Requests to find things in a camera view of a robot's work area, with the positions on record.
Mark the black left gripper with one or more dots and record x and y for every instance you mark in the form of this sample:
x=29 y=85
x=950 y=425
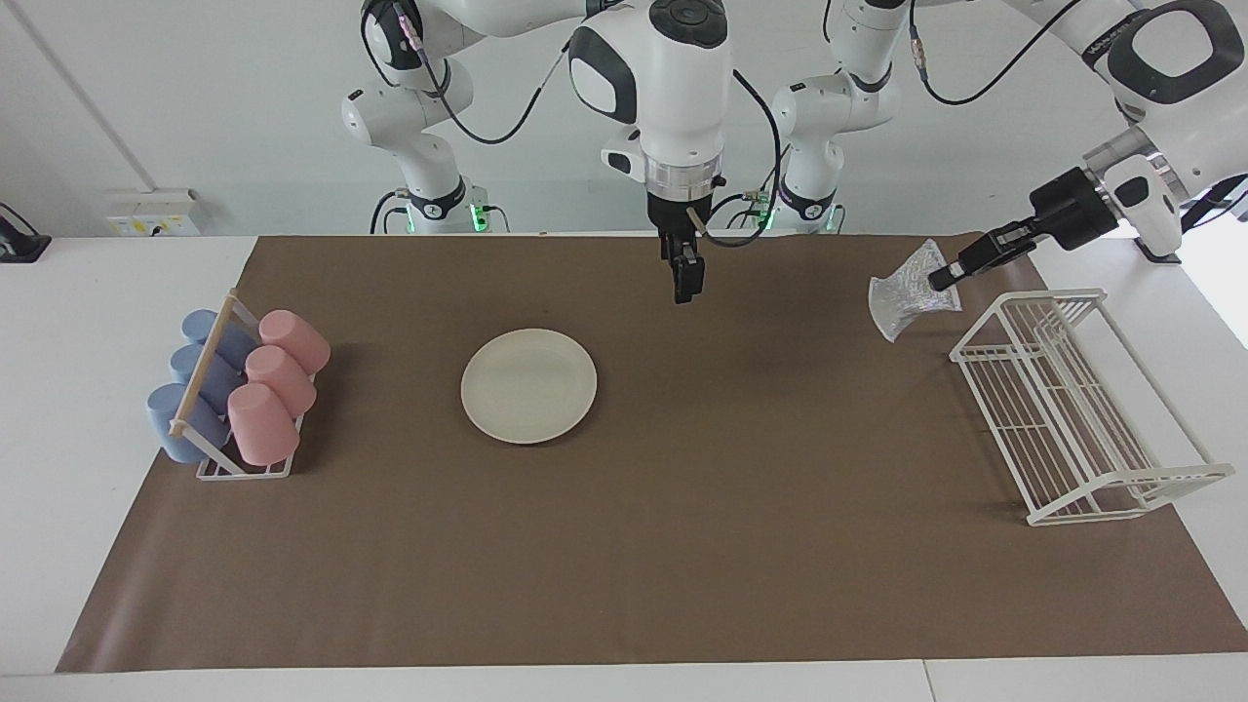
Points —
x=1072 y=210

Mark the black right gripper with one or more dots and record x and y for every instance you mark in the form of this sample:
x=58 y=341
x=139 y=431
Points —
x=680 y=224

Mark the silver mesh sponge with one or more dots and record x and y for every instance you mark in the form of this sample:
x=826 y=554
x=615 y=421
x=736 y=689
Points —
x=902 y=292

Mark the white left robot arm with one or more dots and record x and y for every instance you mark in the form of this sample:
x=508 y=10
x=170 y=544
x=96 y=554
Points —
x=1219 y=127

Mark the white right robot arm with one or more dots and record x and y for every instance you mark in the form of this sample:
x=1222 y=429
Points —
x=673 y=88

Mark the cream round plate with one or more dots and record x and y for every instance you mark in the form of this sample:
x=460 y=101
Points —
x=528 y=386

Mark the black stand base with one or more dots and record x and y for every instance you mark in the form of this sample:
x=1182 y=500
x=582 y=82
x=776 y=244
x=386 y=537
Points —
x=1155 y=255
x=19 y=244

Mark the brown table mat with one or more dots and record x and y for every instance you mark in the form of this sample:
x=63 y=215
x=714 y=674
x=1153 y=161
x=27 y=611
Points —
x=682 y=536

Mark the pink plastic cup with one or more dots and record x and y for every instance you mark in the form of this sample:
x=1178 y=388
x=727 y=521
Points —
x=283 y=380
x=297 y=339
x=261 y=429

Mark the blue plastic cup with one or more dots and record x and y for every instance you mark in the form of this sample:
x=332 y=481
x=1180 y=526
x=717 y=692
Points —
x=195 y=370
x=205 y=327
x=175 y=429

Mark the cup rack with wooden rod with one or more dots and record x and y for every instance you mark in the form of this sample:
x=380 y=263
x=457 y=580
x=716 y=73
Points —
x=203 y=361

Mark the white wall outlet box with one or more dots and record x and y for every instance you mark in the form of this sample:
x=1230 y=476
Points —
x=151 y=213

